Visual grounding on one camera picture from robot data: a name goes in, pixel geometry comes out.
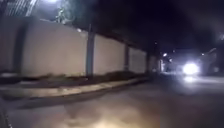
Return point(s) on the dark asphalt road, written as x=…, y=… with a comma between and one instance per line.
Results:
x=140, y=106

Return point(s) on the pale concrete kerb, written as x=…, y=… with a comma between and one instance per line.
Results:
x=66, y=89

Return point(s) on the vehicle with bright headlights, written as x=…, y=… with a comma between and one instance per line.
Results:
x=191, y=68

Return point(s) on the long pale wall with pillars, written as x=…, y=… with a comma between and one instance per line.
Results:
x=53, y=50

